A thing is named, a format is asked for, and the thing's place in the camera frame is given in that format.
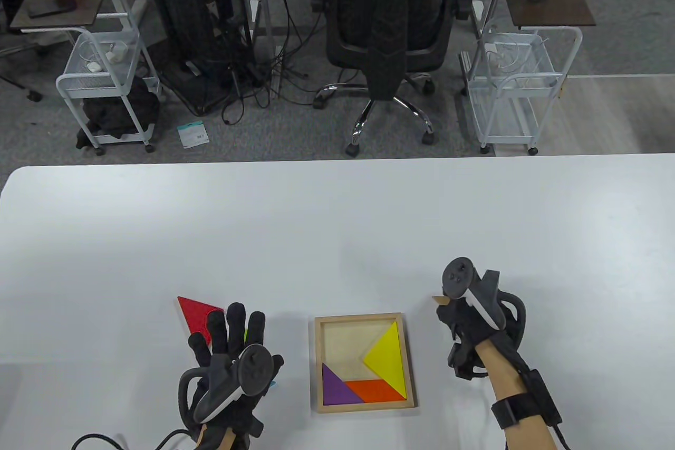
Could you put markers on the black computer tower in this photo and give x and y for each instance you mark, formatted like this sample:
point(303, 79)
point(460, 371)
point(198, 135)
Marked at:
point(195, 38)

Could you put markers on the yellow triangle tangram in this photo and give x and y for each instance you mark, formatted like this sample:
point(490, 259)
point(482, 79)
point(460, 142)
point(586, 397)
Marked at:
point(390, 360)

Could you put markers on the orange parallelogram tangram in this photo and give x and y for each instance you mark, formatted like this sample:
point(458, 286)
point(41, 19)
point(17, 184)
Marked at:
point(377, 391)

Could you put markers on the purple triangle tangram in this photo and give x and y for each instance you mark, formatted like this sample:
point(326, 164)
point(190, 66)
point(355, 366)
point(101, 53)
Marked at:
point(335, 389)

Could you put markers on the black office chair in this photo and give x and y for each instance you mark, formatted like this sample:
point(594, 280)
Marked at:
point(390, 22)

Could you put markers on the black bag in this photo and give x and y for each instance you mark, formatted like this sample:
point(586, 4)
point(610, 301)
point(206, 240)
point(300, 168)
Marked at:
point(113, 115)

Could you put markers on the wooden square tray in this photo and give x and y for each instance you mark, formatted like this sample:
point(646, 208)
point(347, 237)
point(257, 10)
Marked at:
point(343, 339)

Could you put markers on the person's left hand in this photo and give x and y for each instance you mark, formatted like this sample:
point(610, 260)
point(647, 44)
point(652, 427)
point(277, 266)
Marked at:
point(234, 328)

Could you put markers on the person's right hand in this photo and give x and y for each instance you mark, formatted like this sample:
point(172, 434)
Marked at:
point(464, 328)

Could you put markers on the person's right forearm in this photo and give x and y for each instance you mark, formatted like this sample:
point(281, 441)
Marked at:
point(498, 371)

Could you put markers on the black phone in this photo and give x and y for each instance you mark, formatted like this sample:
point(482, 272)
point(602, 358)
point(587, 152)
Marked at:
point(47, 11)

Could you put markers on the grey swivel office chair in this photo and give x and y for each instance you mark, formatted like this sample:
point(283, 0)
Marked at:
point(34, 96)

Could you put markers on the teal white packet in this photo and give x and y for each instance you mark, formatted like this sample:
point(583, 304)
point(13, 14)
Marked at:
point(193, 134)

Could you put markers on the beige small triangle tangram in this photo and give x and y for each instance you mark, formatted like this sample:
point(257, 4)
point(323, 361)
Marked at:
point(440, 300)

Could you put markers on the red triangle tangram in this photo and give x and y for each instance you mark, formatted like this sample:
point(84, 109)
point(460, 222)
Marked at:
point(198, 313)

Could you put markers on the white charger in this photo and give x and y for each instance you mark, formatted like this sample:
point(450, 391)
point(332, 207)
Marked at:
point(117, 53)

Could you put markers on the person's left forearm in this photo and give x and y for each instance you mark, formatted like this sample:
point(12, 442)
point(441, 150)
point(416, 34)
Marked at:
point(228, 439)

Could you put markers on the black white hand controller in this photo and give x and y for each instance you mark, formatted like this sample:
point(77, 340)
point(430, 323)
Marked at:
point(253, 371)
point(456, 278)

